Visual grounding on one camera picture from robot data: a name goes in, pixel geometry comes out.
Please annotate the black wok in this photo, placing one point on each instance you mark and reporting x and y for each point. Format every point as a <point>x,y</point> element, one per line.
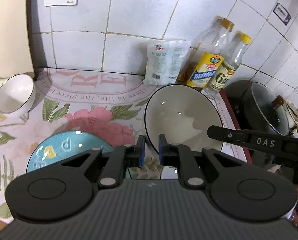
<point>239,95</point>

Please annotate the yellow label glass bottle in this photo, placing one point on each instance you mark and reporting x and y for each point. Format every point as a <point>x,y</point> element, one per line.
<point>206,70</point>

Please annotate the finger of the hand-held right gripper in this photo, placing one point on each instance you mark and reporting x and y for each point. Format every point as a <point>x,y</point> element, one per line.
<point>239,137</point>

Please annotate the white salt bag red print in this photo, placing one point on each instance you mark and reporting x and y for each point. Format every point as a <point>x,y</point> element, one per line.
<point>159,62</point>

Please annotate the glass wok lid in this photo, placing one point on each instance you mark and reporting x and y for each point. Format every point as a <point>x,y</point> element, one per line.
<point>266,110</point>

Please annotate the purple wall sticker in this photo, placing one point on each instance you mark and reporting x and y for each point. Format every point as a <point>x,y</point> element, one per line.
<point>282,13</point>

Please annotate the beige cutting board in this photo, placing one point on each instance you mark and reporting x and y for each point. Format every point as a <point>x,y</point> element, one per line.
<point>35,30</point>

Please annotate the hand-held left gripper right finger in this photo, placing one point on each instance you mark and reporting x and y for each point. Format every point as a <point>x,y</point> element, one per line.
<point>161,152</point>

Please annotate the clear vinegar bottle yellow cap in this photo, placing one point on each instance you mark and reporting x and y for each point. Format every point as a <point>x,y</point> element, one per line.
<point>221,78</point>

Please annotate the plain white bowl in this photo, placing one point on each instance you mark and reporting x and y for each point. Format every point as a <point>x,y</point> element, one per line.
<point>169,173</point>

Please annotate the blue egg print plate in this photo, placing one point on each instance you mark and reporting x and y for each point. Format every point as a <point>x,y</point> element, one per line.
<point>63,142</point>

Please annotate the large white ribbed bowl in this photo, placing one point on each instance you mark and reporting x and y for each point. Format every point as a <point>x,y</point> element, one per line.
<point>174,115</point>

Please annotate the clear white salt bag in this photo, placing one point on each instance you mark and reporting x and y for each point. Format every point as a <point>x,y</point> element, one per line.
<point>181,55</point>

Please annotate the floral table mat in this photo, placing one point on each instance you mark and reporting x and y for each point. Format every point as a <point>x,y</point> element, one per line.
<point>88,100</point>

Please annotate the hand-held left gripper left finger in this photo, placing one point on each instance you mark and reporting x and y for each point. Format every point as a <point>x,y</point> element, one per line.
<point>142,155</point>

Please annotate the small white bowl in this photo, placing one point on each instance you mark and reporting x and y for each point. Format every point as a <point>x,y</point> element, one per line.
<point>13,92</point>

